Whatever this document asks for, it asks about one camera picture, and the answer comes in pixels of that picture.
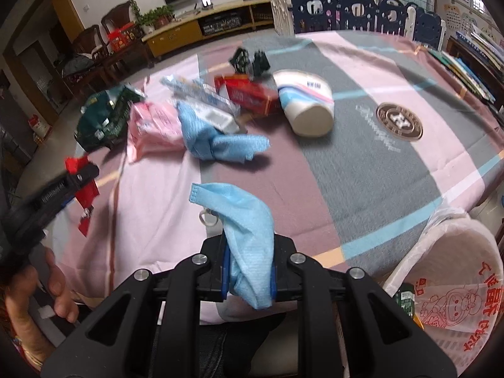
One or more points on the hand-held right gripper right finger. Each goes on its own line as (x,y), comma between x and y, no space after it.
(273,283)

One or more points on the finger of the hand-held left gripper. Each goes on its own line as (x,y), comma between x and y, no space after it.
(59,193)

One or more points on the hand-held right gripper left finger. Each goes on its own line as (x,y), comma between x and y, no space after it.
(225,271)

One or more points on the red wrapper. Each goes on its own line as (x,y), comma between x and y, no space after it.
(84,204)

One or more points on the blue face mask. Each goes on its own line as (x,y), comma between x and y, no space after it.
(212,141)
(244,220)

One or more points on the dark green foil bag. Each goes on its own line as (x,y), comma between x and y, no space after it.
(96,122)

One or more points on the white bin with plastic liner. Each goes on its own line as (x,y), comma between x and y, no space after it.
(464,267)

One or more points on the person's left forearm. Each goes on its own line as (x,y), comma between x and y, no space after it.
(27,356)

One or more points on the person's left hand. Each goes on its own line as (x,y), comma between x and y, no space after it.
(63,295)

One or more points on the red bag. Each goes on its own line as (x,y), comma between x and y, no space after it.
(39,126)

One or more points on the pink packet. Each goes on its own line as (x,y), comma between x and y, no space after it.
(153,130)

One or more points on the black bag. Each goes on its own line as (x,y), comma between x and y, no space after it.
(78,65)

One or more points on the crumpled blue face mask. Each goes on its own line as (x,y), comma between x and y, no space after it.
(212,141)

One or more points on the striped tablecloth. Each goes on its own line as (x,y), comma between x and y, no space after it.
(354,165)

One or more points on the dark wooden chair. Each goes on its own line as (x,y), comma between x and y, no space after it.
(88,39)
(118,15)

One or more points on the red gift box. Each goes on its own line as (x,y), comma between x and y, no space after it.
(124,37)

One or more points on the clear plastic wrapper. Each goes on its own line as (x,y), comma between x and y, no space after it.
(204,98)

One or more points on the white paper cup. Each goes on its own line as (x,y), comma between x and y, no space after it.
(307,106)

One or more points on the wooden television cabinet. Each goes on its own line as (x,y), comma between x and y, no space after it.
(173,35)

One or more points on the potted green plant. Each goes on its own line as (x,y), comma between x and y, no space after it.
(157,17)

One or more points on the black clip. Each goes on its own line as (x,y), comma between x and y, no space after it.
(250,63)

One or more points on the black audio equipment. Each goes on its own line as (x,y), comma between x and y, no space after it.
(220,25)

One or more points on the small white desk device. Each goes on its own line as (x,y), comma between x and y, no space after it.
(206,2)

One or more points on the row of picture books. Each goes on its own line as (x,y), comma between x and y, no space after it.
(460,71)

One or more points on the wall posters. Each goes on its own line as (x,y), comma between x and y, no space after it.
(464,19)

